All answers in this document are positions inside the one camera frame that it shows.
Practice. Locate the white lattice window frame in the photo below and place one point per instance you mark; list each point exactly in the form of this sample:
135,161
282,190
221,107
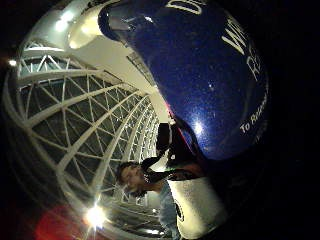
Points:
76,123

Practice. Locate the the person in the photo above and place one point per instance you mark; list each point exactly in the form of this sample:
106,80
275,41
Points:
136,176

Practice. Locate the bright round spot lamp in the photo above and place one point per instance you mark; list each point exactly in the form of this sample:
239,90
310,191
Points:
95,216

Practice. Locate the blue glossy packet white print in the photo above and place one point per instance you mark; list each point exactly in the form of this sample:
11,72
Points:
200,76

